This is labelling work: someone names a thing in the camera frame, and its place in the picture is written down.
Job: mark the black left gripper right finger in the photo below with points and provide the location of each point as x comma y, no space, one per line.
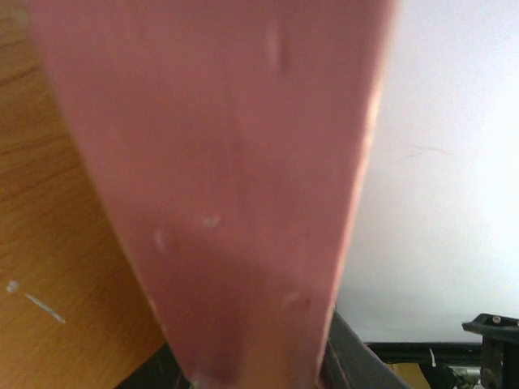
349,364

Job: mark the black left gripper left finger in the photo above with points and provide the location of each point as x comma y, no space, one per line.
160,371

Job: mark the pink wooden photo frame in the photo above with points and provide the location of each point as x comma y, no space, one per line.
227,141

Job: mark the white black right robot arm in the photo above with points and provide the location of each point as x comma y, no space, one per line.
498,356

